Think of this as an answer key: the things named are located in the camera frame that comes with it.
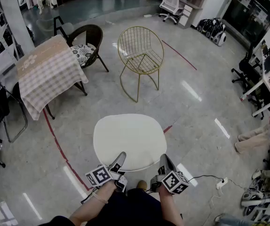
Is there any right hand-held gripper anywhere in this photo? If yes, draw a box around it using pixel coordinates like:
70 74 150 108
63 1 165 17
150 153 190 195

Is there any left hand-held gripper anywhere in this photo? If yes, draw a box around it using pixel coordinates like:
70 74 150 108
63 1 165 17
85 151 128 193

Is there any white round cushion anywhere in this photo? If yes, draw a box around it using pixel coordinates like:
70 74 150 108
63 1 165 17
93 113 167 173

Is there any gold wire chair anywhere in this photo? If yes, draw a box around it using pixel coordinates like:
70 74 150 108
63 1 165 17
117 26 165 103

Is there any person's left forearm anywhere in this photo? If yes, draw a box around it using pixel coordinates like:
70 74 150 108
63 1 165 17
69 181 117 226

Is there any person's right forearm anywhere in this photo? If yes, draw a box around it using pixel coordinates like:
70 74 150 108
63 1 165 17
158 185 184 226

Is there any black folding chair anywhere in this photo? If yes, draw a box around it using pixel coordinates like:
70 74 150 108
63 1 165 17
0 80 29 143

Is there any black office chair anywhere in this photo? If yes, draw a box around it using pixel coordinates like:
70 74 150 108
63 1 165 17
231 46 265 96

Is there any brown wicker chair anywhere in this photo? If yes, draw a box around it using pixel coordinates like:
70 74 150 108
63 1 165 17
68 24 110 73

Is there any white office chair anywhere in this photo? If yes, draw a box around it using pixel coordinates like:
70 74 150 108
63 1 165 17
159 0 185 25

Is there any clear wrist band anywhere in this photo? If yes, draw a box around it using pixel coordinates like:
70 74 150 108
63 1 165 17
93 189 109 204

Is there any person's black clothing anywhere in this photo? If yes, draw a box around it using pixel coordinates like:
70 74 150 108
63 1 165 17
38 188 173 226

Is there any white power strip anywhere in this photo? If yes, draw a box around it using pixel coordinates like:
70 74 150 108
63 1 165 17
215 177 229 190

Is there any dark wooden table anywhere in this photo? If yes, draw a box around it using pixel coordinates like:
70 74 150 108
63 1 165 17
45 81 88 121

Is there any checked beige tablecloth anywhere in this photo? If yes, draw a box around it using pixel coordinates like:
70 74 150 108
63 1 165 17
16 34 89 121

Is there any black white floral seat pad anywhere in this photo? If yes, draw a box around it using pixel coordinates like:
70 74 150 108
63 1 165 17
69 44 95 68

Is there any black white wheeled robot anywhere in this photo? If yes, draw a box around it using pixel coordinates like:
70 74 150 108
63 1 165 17
197 17 222 36
210 24 227 47

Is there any white desk with drawers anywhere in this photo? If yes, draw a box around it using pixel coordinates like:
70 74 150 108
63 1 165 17
172 0 204 29

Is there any dark glass door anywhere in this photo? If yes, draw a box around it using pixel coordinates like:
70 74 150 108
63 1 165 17
222 0 270 49

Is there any white pillar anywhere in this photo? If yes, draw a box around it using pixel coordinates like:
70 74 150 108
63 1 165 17
0 0 36 54

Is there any black power cable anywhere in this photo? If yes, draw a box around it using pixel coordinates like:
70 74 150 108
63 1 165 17
188 174 222 182

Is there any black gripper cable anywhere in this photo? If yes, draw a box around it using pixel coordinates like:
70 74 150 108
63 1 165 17
80 186 99 205

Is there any white cable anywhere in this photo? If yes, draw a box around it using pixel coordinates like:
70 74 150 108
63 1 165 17
210 188 223 207

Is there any glass table black frame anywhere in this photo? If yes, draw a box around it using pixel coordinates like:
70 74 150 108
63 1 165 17
36 16 76 41

